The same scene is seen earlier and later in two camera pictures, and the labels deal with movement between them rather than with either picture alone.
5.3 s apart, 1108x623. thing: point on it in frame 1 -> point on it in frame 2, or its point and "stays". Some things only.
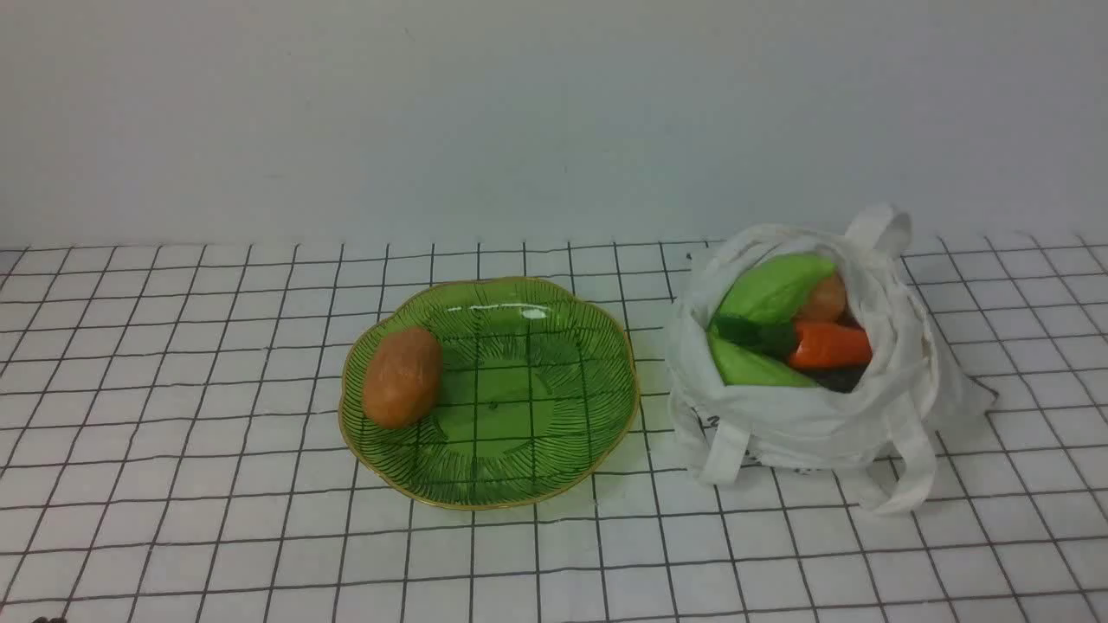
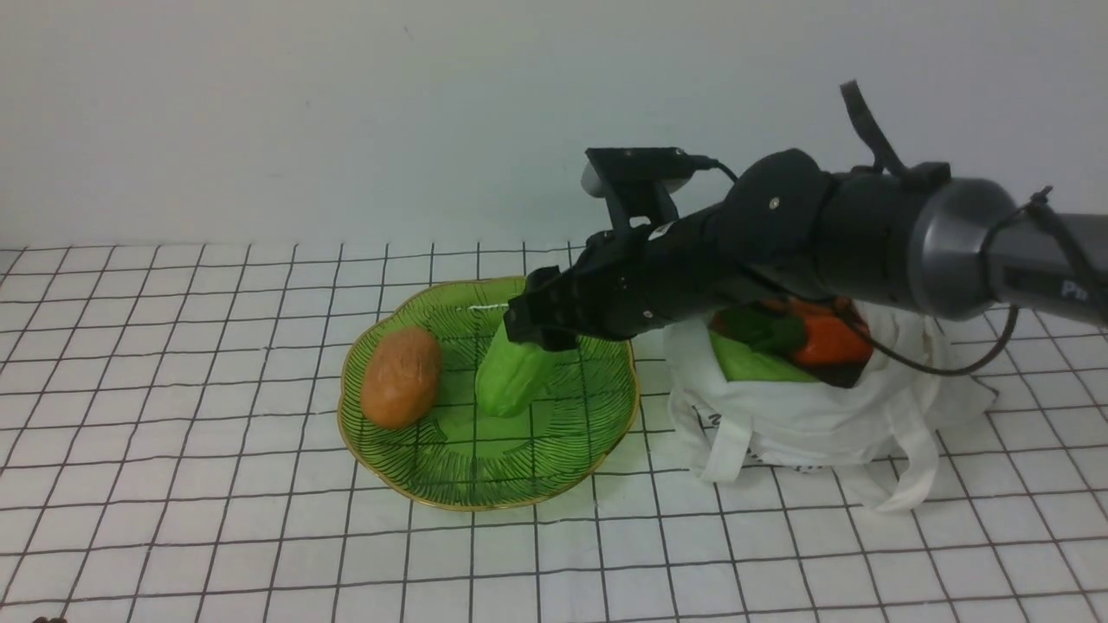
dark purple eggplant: x=843 y=381 stays
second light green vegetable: x=741 y=366 stays
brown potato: x=402 y=377 stays
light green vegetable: x=776 y=287 -> x=512 y=375
